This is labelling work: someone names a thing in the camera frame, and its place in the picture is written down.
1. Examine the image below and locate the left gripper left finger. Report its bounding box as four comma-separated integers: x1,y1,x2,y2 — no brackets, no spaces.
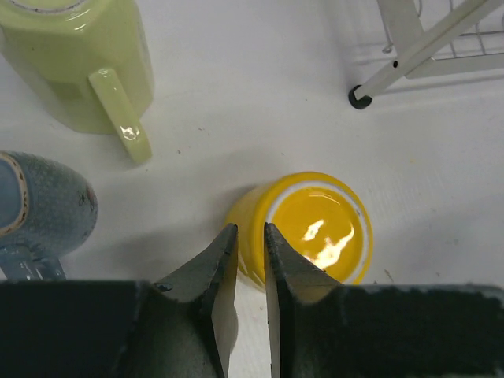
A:
1,224,238,377

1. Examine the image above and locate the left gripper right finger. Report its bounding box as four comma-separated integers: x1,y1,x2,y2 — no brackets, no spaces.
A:
264,223,503,377

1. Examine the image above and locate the yellow mug black handle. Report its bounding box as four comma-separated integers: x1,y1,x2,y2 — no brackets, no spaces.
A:
224,172,373,291

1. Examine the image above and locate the slate blue small mug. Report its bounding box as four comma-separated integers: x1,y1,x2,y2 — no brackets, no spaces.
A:
1,151,98,281

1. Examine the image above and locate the steel dish rack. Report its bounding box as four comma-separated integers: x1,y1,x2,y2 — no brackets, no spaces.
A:
348,1,503,110

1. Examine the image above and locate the pale yellow mug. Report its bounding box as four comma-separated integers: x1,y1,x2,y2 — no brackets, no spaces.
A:
1,1,154,164

